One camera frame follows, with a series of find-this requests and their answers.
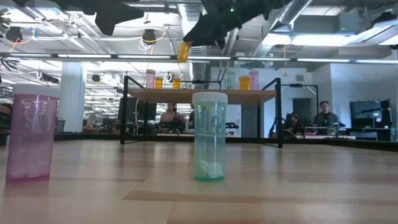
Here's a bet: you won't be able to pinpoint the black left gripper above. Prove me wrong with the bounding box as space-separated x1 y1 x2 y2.
55 0 146 37

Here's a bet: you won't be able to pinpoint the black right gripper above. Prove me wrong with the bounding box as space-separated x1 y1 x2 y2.
183 0 268 50

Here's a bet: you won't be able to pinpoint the pink medicine bottle white cap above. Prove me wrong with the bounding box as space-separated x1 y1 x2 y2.
5 83 62 184
145 69 156 90
248 69 260 91

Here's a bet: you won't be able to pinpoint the green medicine bottle white pills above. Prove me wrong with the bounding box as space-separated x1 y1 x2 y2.
192 91 228 183

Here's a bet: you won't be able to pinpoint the black hanging ceiling lamp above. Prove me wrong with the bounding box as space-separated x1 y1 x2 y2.
142 29 157 45
5 26 23 43

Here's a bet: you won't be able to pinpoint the long linear ceiling light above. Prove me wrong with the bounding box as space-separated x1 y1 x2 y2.
0 52 398 65

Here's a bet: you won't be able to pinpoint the person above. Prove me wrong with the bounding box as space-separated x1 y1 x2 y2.
159 103 185 134
312 100 341 129
283 112 307 139
0 103 14 133

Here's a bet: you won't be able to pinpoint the white building column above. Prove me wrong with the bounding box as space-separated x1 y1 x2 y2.
58 61 87 133

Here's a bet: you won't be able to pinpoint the bright ceiling light panel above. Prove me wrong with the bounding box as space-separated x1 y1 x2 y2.
262 32 355 47

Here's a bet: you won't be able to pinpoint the black computer monitor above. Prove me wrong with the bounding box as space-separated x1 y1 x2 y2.
118 97 158 131
349 99 393 129

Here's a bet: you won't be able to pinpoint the wooden shelf black metal frame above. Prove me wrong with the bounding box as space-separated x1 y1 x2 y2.
120 75 284 149

